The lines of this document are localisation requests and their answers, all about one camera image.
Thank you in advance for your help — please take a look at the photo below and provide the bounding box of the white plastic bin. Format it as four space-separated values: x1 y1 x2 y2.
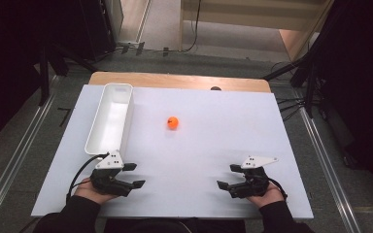
84 83 134 156

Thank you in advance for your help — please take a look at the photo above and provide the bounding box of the white board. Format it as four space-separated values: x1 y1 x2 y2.
30 84 315 221

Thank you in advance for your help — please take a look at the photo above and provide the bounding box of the black metal stand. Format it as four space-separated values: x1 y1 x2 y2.
38 42 99 107
261 48 325 119

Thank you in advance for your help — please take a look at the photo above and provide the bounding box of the right hand-held gripper black cable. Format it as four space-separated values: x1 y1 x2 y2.
266 178 288 200

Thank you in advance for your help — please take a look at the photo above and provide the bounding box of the person's left hand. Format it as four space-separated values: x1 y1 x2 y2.
74 177 118 206

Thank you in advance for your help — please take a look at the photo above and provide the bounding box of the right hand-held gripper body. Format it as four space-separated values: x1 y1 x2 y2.
227 155 279 199

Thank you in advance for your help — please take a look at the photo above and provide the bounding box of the light wooden furniture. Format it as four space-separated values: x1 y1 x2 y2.
179 0 335 62

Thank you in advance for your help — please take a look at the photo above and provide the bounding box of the black curtain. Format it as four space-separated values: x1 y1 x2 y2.
0 0 82 153
317 0 373 202

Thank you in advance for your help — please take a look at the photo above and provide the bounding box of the hand-held gripper black cable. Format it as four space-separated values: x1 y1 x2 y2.
266 178 288 200
65 152 111 204

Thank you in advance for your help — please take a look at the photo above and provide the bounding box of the hanging black cable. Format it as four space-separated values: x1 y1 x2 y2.
179 0 202 53

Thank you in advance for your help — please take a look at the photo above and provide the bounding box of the bundle of black floor cables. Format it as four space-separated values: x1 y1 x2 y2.
276 96 307 122

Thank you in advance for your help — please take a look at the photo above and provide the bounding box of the person's right hand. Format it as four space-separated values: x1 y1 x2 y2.
246 181 286 209

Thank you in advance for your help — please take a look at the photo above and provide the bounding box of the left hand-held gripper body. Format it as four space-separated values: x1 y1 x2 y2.
89 150 134 197

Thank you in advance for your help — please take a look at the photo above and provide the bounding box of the black cabinet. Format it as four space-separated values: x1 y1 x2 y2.
77 0 124 62

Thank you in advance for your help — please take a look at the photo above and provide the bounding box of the orange ball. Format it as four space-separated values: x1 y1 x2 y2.
167 116 180 131

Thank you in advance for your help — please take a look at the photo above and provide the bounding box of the metal floor rail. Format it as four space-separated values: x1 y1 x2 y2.
0 76 60 233
299 106 363 233

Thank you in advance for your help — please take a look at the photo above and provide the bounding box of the left hand-held gripper black cable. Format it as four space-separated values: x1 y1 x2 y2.
65 152 111 204

